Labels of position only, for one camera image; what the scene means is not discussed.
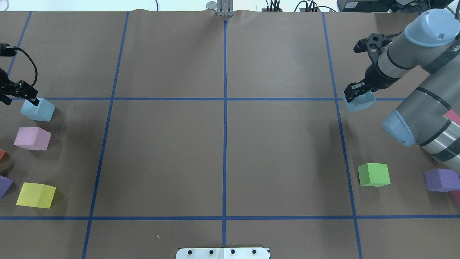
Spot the white pedestal base plate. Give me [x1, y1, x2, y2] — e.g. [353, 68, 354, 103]
[175, 247, 271, 259]

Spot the orange block left side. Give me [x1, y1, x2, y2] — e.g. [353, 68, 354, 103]
[0, 149, 7, 160]

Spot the crimson block beside orange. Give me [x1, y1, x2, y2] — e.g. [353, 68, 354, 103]
[445, 110, 460, 125]

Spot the purple block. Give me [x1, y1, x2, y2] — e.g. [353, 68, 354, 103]
[424, 169, 460, 192]
[0, 175, 13, 198]

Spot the aluminium frame post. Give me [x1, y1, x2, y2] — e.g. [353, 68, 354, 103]
[216, 0, 234, 17]

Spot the purple block right side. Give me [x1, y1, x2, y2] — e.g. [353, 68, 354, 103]
[424, 169, 460, 192]

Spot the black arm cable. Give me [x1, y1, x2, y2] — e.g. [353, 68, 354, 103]
[11, 47, 38, 90]

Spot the light blue block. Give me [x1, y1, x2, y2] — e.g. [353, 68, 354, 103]
[20, 98, 56, 122]
[342, 91, 376, 113]

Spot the yellow block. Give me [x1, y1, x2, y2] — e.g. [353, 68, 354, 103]
[16, 182, 56, 209]

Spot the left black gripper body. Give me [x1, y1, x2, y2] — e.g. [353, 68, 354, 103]
[0, 68, 21, 97]

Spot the crimson block near tray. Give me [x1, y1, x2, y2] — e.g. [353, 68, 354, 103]
[450, 190, 460, 203]

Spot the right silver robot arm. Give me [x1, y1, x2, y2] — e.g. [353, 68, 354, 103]
[342, 9, 460, 173]

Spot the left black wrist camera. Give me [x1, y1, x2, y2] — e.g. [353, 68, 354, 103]
[0, 43, 17, 57]

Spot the pink block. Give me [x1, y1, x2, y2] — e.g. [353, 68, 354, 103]
[14, 127, 51, 151]

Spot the green block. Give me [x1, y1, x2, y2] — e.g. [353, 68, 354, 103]
[358, 163, 391, 187]

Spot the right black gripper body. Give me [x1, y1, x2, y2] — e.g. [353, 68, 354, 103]
[363, 64, 400, 91]

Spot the purple block left side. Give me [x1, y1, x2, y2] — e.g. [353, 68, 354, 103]
[0, 175, 13, 198]

